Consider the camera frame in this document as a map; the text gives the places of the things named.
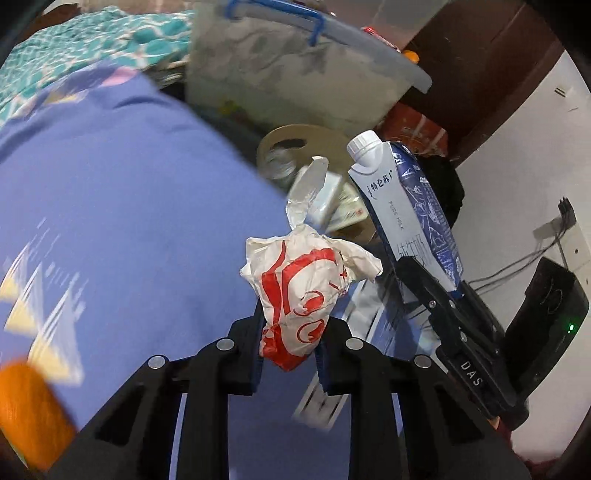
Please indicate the teal patterned quilt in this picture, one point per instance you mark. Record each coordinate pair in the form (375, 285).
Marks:
(69, 50)

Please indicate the black bag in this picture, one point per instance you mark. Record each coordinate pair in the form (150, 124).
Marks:
(443, 189)

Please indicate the orange fruit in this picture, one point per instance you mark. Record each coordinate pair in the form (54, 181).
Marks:
(27, 410)

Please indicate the red and white wrapper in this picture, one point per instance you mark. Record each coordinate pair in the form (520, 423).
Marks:
(295, 295)

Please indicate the blue and white milk carton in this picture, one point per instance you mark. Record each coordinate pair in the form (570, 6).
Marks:
(406, 207)

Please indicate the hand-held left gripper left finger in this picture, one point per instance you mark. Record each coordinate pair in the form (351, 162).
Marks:
(242, 350)

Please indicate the red cardboard box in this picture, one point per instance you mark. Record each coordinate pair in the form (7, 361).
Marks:
(415, 127)

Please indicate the dark wooden door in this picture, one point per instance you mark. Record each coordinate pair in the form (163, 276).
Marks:
(485, 69)

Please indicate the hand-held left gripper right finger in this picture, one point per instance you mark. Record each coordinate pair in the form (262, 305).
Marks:
(334, 364)

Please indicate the wall socket with plug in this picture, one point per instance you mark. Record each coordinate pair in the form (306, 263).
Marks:
(567, 212)

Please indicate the clear plastic storage box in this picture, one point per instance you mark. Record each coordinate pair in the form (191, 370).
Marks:
(286, 78)

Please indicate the beige waste bin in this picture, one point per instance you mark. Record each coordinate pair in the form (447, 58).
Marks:
(318, 136)

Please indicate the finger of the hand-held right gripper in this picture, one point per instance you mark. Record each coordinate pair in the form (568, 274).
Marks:
(475, 314)
(429, 300)

